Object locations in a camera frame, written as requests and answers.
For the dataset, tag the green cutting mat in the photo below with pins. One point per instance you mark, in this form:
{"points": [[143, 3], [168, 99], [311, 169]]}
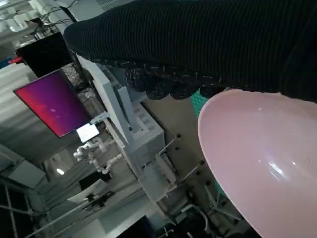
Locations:
{"points": [[196, 105]]}

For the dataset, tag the monitor with purple screen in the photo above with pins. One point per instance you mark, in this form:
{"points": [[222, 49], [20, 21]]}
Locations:
{"points": [[49, 101]]}

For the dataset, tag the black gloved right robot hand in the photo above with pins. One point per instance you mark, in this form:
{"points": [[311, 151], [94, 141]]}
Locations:
{"points": [[198, 37]]}

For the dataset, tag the black monitor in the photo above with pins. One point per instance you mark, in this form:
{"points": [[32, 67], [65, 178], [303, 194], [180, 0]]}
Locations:
{"points": [[44, 54]]}

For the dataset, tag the pink bowl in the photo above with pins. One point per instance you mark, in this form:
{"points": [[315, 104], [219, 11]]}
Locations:
{"points": [[247, 148]]}

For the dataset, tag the small white screen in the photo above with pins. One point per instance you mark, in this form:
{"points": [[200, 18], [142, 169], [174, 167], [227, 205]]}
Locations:
{"points": [[88, 132]]}

